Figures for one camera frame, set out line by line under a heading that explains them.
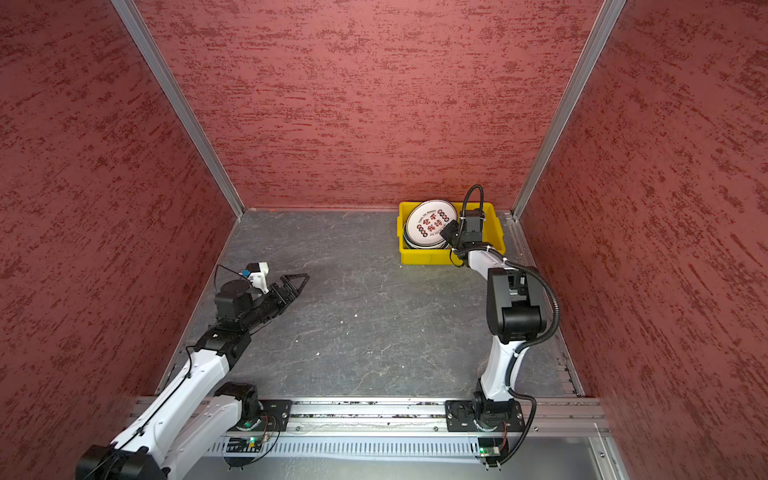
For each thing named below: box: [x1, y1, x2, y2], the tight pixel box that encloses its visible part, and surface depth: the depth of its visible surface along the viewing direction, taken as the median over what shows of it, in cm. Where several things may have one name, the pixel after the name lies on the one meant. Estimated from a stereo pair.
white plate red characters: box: [405, 200, 459, 245], surface depth 108 cm
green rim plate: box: [404, 231, 451, 249], surface depth 104 cm
